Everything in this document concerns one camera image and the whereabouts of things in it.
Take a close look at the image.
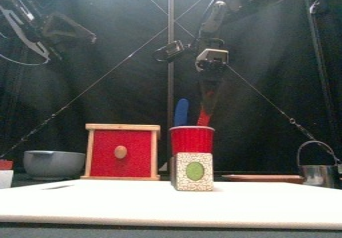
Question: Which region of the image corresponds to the red handled toy knife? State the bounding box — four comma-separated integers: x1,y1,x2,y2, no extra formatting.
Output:
195,90,217,128

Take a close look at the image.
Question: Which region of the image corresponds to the toy sushi roll green centre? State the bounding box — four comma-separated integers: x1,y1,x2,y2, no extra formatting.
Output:
170,151,215,192

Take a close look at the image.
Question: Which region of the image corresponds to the red plastic cup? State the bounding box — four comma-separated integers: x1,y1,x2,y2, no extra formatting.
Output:
169,125,217,157

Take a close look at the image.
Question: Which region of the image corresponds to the wooden box with red drawer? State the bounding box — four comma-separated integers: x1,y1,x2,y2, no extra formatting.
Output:
80,122,162,182

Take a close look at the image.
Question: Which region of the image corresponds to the brown wooden board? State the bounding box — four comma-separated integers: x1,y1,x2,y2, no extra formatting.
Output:
219,173,306,185

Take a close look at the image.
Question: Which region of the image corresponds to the white cutting board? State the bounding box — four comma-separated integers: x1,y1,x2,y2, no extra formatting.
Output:
0,178,342,232

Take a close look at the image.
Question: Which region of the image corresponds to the grey bowl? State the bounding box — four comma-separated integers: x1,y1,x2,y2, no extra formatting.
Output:
22,149,87,181

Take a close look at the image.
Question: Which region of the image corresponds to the small red and white cup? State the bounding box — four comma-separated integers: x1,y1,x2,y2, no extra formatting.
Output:
0,159,15,190

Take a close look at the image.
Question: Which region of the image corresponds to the vertical metal frame pole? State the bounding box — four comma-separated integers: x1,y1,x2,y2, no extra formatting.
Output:
166,0,177,173

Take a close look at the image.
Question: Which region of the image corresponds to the blue handled utensil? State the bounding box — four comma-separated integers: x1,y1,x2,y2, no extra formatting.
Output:
173,97,191,128

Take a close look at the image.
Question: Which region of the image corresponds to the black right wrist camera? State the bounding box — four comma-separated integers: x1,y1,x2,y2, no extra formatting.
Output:
152,40,187,64

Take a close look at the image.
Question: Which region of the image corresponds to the thin arm cable loop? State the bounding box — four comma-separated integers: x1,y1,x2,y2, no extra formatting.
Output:
0,31,51,67

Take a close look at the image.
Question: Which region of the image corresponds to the diagonal brace wire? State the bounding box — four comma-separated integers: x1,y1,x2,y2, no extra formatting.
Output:
0,0,233,160
128,0,342,165

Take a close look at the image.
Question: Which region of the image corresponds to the dark side frame post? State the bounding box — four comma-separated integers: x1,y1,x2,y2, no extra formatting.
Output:
303,0,342,150

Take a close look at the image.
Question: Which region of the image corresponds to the metal bucket with handle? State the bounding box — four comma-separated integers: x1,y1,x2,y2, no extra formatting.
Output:
295,139,342,189

